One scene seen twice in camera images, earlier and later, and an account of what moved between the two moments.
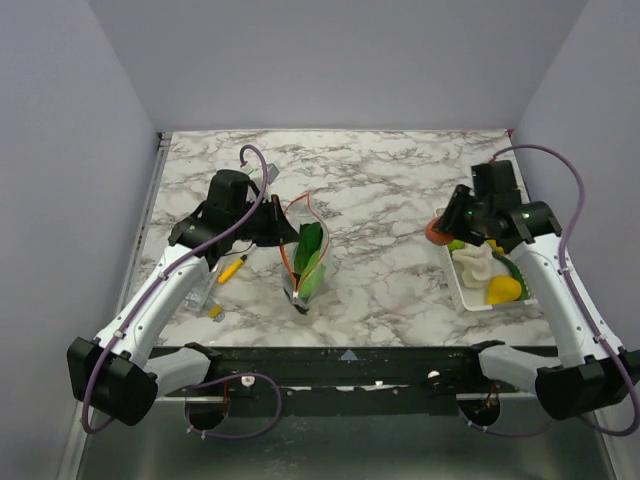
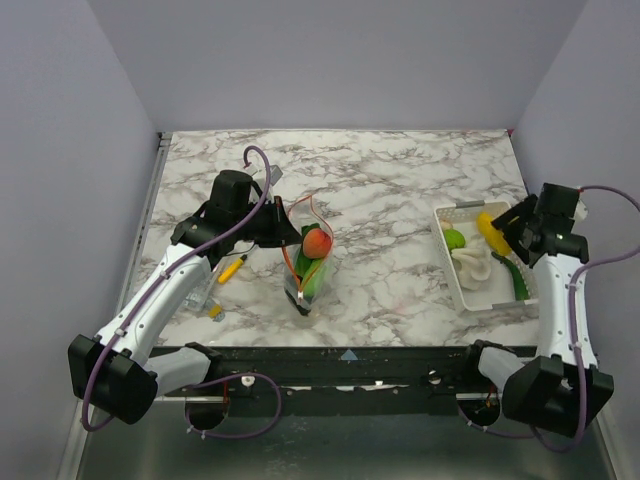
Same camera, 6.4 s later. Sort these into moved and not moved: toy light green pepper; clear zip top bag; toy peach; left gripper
Moved: toy peach
Not moved: left gripper; clear zip top bag; toy light green pepper
